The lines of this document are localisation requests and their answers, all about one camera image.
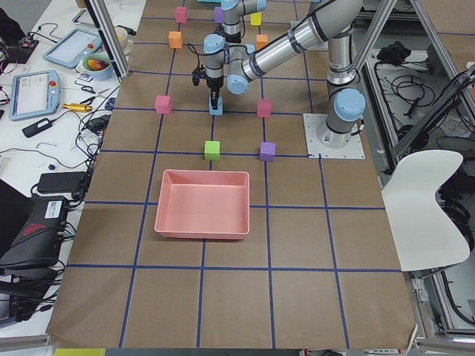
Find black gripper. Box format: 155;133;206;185
206;76;223;106

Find light blue block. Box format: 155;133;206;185
209;96;223;116

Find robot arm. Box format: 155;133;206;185
192;1;363;111
214;0;267;44

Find pink block near base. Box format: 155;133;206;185
256;99;273;118

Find pink block left far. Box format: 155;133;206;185
154;95;172;114

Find orange block far side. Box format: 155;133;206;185
168;31;183;49

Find orange block near base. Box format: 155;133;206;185
255;34;269;50

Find green block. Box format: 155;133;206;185
203;140;220;162

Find purple block right side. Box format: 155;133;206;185
214;7;223;24

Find purple block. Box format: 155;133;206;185
259;142;276;162
214;7;223;24

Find pink block right far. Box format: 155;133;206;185
174;7;188;24

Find yellow block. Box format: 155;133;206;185
250;12;262;26

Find purple block left side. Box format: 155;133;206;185
259;142;276;162

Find beige bowl with lemon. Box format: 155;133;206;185
114;26;132;56

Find blue bowl with fruit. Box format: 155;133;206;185
82;53;114;81

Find pink plastic tray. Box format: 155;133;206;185
154;169;250;240

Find scissors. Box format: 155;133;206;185
80;88;108;106

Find yellow screwdriver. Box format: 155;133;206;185
62;103;93;113

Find teach pendant far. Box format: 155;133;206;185
42;29;102;68

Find teach pendant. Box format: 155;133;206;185
9;70;60;121
42;29;102;68

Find black power adapter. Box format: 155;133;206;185
22;118;53;138

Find teach pendant near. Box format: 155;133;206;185
9;70;60;121

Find black computer box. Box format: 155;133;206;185
1;181;68;271

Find white chair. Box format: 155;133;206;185
381;150;470;271

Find aluminium frame post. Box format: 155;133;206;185
85;0;130;81

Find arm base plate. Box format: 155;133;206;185
303;113;365;159

